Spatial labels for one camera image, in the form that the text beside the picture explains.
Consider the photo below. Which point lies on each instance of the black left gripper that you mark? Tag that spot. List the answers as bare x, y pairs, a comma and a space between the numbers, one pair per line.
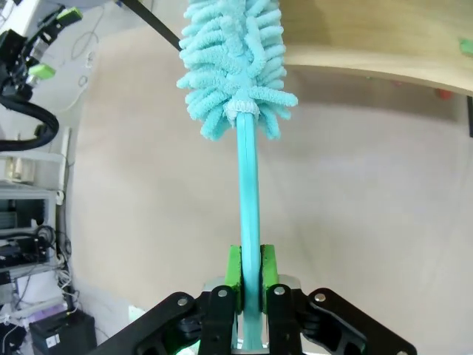
11, 51

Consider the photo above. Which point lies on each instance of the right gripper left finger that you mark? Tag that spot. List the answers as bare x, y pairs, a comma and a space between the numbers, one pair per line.
207, 321

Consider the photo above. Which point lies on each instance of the white equipment rack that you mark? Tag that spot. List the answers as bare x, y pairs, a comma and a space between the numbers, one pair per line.
26, 222

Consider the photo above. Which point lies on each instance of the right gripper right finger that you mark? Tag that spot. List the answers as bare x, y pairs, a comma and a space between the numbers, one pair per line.
295, 321

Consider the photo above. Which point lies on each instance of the wood and black metal shelf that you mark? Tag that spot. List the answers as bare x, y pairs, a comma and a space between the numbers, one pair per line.
369, 37

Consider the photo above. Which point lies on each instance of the green paper scrap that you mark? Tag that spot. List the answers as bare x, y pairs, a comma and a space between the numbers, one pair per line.
466, 46

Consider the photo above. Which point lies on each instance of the red paper scrap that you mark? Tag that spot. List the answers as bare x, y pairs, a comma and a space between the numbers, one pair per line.
443, 94

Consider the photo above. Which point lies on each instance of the black box with label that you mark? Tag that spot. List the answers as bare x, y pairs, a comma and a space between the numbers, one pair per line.
63, 333

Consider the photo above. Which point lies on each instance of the teal microfibre duster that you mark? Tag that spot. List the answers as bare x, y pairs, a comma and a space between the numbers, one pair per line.
236, 55

